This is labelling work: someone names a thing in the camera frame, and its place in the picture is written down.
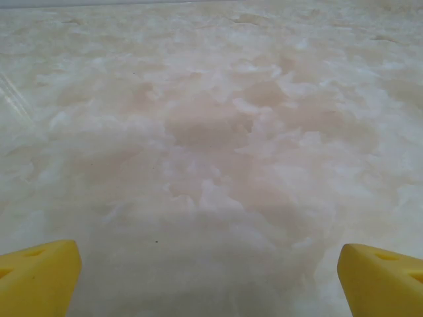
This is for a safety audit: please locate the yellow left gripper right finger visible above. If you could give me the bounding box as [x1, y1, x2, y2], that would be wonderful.
[337, 243, 423, 317]

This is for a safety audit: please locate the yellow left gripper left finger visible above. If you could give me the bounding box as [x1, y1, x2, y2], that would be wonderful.
[0, 239, 83, 317]

